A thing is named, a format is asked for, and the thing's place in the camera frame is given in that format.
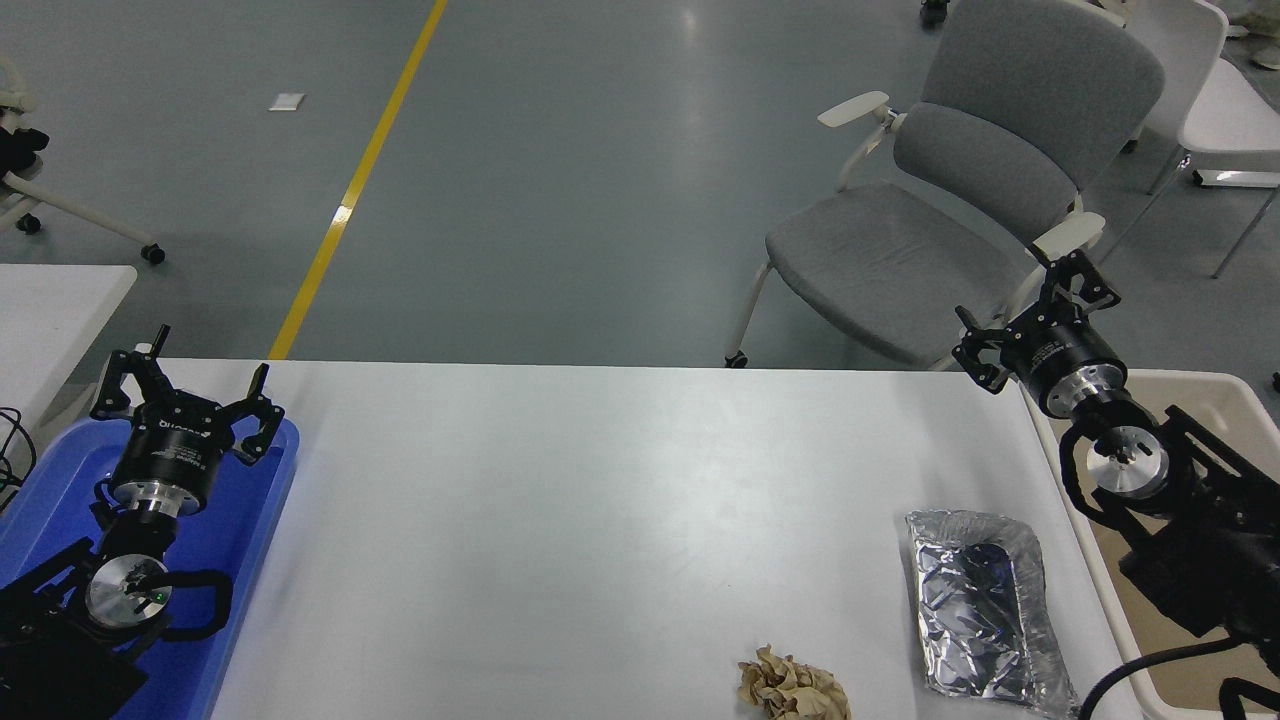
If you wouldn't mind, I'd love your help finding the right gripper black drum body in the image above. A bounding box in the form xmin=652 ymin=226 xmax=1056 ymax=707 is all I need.
xmin=1003 ymin=316 xmax=1125 ymax=403

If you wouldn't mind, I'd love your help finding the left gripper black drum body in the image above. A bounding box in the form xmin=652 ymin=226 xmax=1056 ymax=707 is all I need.
xmin=110 ymin=395 xmax=241 ymax=496

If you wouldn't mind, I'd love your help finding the silver foil tray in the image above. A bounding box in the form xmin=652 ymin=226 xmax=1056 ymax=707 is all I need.
xmin=905 ymin=508 xmax=1083 ymax=720

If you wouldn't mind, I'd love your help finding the tan paper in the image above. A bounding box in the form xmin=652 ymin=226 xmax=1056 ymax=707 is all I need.
xmin=738 ymin=645 xmax=852 ymax=720

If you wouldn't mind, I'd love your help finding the white side table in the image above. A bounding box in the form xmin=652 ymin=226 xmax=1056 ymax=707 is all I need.
xmin=0 ymin=265 xmax=138 ymax=433

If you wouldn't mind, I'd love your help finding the blue plastic tray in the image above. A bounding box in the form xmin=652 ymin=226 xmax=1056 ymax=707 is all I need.
xmin=0 ymin=415 xmax=301 ymax=720

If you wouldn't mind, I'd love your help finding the grey padded armchair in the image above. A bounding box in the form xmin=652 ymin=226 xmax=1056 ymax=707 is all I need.
xmin=724 ymin=0 xmax=1167 ymax=373

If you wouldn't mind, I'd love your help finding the large pale plastic bin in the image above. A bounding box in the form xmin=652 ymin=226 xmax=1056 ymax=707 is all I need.
xmin=1018 ymin=368 xmax=1280 ymax=720

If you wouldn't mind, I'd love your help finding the white rolling chair base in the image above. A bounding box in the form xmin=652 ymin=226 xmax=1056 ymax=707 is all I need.
xmin=0 ymin=55 xmax=167 ymax=267

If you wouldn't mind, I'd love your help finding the white plastic chair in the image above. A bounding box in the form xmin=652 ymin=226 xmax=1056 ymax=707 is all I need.
xmin=1075 ymin=0 xmax=1280 ymax=294

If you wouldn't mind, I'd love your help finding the yellow floor tape line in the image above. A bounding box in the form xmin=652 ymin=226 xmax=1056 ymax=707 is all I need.
xmin=267 ymin=0 xmax=449 ymax=361

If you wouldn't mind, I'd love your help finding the black cable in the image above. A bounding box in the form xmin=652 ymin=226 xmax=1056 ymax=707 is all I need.
xmin=0 ymin=405 xmax=39 ymax=513

